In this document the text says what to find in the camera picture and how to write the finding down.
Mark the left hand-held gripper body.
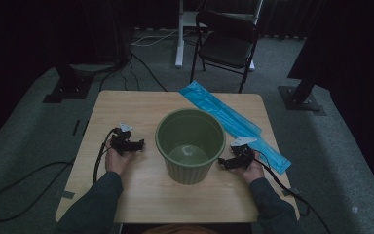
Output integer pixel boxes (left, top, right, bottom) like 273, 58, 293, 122
109, 121, 134, 157

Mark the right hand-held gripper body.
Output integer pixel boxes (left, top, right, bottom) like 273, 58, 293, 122
229, 136, 258, 171

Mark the blue plastic bag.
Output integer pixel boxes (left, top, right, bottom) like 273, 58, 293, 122
178, 80, 292, 176

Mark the green ribbed plastic bin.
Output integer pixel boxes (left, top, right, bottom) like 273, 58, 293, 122
155, 107, 227, 186

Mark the person's left hand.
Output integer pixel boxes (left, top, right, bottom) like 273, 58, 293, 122
104, 137, 134, 176

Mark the person's right hand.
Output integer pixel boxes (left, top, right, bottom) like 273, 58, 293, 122
238, 150, 267, 185

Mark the black square stand base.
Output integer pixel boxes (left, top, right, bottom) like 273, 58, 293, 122
42, 63, 95, 104

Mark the grey round stand base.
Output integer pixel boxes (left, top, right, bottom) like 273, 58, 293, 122
69, 62, 120, 75

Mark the person's orange clothing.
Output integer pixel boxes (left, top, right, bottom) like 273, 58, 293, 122
142, 224, 221, 234

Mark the black folding chair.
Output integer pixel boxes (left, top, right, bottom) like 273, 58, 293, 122
189, 11, 261, 95

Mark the dark curtain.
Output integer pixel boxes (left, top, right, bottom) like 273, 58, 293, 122
286, 0, 374, 207

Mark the left hand-held gripper black cable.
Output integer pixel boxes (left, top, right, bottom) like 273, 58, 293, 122
93, 127, 119, 184

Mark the hand-held gripper black cable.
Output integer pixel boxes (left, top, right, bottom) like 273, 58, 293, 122
252, 149, 333, 234
93, 127, 119, 184

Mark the right hand-held gripper black cable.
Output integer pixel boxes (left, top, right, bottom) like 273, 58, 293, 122
252, 149, 333, 234

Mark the thin black floor cable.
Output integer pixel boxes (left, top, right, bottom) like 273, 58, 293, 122
98, 58, 141, 93
128, 51, 168, 93

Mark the black stand with base plate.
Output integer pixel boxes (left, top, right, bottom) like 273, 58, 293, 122
278, 77, 327, 117

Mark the white floor cable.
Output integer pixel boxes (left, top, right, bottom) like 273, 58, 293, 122
130, 27, 180, 48

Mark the long black looped floor cable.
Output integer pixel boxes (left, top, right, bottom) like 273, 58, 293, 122
0, 160, 76, 224

